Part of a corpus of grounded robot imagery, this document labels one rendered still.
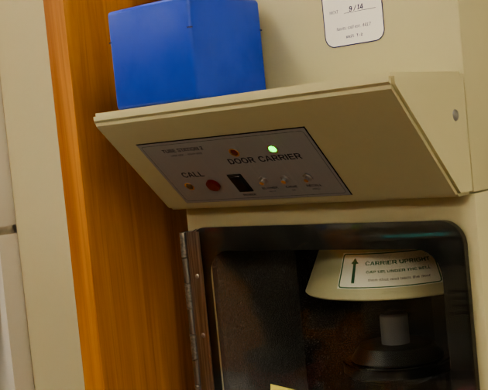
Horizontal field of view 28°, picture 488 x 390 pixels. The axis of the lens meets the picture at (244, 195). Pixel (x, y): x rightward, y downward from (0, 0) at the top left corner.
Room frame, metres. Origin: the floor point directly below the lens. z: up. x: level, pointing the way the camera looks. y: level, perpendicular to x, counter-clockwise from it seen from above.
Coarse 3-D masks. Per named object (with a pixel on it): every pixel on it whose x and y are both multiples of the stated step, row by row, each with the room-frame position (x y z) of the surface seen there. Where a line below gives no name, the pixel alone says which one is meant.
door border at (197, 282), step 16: (192, 240) 0.97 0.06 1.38; (192, 256) 0.97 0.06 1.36; (192, 272) 0.97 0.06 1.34; (192, 288) 0.98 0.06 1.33; (192, 304) 0.98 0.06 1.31; (192, 320) 0.98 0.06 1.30; (208, 336) 0.97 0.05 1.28; (208, 352) 0.97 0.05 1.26; (208, 368) 0.97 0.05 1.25; (208, 384) 0.97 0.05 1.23
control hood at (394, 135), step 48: (240, 96) 0.79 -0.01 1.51; (288, 96) 0.76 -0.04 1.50; (336, 96) 0.73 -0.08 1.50; (384, 96) 0.71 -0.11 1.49; (432, 96) 0.74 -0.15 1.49; (336, 144) 0.78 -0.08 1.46; (384, 144) 0.76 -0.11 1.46; (432, 144) 0.74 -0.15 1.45; (384, 192) 0.80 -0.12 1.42; (432, 192) 0.78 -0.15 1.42
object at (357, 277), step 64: (256, 256) 0.92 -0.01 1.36; (320, 256) 0.87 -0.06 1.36; (384, 256) 0.83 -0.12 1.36; (448, 256) 0.79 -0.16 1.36; (256, 320) 0.93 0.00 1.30; (320, 320) 0.88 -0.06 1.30; (384, 320) 0.83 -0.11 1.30; (448, 320) 0.80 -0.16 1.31; (256, 384) 0.93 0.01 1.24; (320, 384) 0.88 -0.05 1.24; (384, 384) 0.84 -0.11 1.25; (448, 384) 0.80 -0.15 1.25
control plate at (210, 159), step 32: (288, 128) 0.79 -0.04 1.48; (160, 160) 0.90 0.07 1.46; (192, 160) 0.88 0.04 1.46; (224, 160) 0.86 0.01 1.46; (256, 160) 0.84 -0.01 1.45; (288, 160) 0.82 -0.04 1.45; (320, 160) 0.80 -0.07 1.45; (192, 192) 0.92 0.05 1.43; (224, 192) 0.90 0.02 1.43; (256, 192) 0.88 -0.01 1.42; (288, 192) 0.86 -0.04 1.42; (320, 192) 0.84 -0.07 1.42
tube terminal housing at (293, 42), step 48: (288, 0) 0.89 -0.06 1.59; (384, 0) 0.83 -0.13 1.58; (432, 0) 0.80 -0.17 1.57; (480, 0) 0.82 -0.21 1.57; (288, 48) 0.90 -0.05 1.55; (336, 48) 0.86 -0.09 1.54; (384, 48) 0.83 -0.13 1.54; (432, 48) 0.80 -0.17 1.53; (480, 48) 0.81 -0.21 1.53; (480, 96) 0.81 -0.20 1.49; (480, 144) 0.80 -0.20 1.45; (480, 192) 0.80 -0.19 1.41; (480, 240) 0.79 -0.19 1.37; (480, 288) 0.79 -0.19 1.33; (480, 336) 0.79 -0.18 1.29; (480, 384) 0.79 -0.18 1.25
